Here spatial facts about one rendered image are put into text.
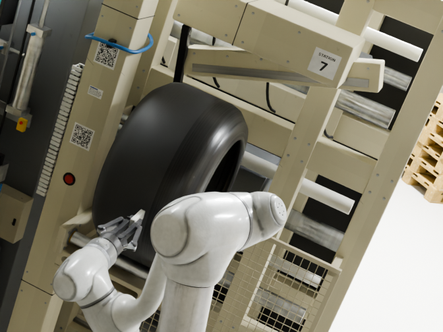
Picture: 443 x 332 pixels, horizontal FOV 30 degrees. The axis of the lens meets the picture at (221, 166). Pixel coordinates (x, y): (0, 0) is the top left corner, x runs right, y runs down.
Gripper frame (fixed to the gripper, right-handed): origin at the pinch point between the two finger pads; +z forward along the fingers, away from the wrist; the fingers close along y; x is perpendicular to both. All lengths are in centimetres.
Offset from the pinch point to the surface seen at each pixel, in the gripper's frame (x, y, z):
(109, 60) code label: -29, 33, 29
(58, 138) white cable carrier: 2.9, 42.5, 25.9
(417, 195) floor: 186, -87, 482
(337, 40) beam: -54, -29, 60
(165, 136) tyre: -21.1, 3.2, 14.5
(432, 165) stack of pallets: 163, -88, 503
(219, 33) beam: -41, 9, 57
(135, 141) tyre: -17.4, 10.5, 10.7
